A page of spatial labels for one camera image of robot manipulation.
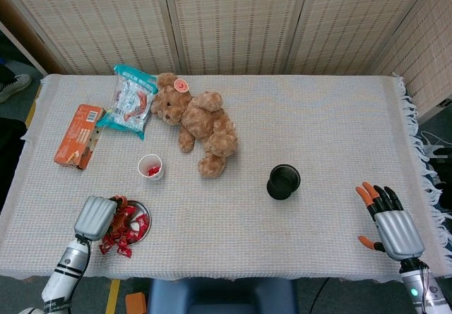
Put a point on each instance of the brown wooden door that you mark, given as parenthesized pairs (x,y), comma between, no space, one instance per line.
(28,37)

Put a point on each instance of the silver metal plate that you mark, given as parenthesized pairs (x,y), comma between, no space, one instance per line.
(141,206)

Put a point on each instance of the black trouser leg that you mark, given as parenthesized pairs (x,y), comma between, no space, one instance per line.
(6,70)

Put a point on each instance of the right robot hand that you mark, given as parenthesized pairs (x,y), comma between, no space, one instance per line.
(399,234)

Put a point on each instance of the teal silver snack bag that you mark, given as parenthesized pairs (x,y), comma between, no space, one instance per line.
(130,106)

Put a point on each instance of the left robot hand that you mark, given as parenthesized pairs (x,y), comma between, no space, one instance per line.
(95,218)

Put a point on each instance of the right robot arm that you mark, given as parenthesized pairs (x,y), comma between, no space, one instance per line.
(411,285)

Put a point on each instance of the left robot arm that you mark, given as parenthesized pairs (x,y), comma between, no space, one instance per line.
(69,264)

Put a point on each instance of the woven folding screen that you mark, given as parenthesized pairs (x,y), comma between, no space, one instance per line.
(247,17)

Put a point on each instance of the brown teddy bear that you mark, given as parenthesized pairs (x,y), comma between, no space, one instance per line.
(205,123)

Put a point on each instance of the yellow floor tape strip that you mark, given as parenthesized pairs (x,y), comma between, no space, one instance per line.
(31,113)
(113,298)

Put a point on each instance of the white paper cup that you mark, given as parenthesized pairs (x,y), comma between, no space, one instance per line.
(144,162)

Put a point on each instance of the black mesh pen holder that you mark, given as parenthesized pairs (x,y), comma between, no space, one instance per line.
(282,187)

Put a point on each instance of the orange cardboard box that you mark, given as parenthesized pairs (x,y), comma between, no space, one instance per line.
(76,134)

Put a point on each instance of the beige woven tablecloth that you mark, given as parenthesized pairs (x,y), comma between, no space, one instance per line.
(247,222)

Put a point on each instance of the white sneaker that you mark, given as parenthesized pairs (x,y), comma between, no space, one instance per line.
(16,86)

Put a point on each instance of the orange block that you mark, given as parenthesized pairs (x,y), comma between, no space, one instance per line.
(136,303)

